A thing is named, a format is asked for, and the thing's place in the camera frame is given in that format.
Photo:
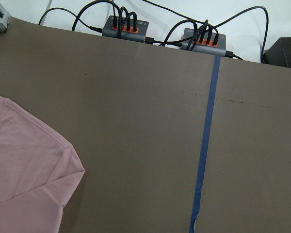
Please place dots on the pink Snoopy t-shirt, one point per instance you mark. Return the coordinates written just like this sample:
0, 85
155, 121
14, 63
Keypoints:
39, 172

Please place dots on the grey orange usb hub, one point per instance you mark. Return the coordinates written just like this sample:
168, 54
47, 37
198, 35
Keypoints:
206, 40
125, 26

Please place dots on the black box with white label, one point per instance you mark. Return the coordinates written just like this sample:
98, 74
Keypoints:
279, 54

